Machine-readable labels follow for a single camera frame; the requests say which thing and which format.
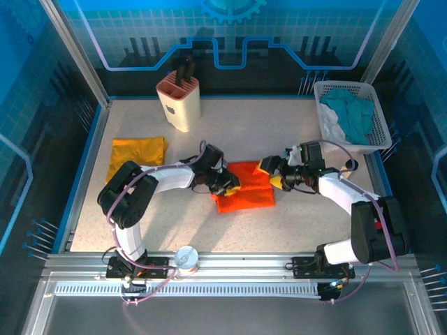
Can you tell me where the orange t-shirt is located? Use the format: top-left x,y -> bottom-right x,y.
210,159 -> 277,214

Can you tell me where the white t-shirt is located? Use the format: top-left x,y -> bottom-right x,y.
319,103 -> 346,142

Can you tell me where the folded yellow t-shirt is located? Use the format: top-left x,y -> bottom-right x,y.
105,137 -> 170,185

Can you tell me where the cream knife block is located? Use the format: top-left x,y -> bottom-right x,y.
156,70 -> 203,133

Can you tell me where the teal t-shirt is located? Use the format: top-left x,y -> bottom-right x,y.
320,87 -> 375,146

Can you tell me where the tin can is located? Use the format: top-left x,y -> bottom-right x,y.
173,246 -> 200,278

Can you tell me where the white plastic basket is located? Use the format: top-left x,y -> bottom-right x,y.
313,80 -> 393,154

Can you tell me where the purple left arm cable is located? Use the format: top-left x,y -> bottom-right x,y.
106,140 -> 207,307

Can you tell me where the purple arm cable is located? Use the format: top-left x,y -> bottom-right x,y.
317,139 -> 401,305
106,140 -> 207,307

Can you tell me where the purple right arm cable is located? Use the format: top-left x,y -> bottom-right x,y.
317,139 -> 401,305

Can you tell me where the aluminium rail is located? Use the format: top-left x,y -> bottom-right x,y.
41,251 -> 418,283

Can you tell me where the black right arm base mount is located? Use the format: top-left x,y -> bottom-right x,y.
291,256 -> 356,280

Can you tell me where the white slotted cable duct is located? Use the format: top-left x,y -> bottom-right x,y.
54,282 -> 322,298

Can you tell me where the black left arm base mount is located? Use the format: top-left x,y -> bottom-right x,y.
105,253 -> 171,280

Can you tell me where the aluminium frame post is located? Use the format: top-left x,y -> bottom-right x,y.
358,0 -> 422,87
38,0 -> 113,107

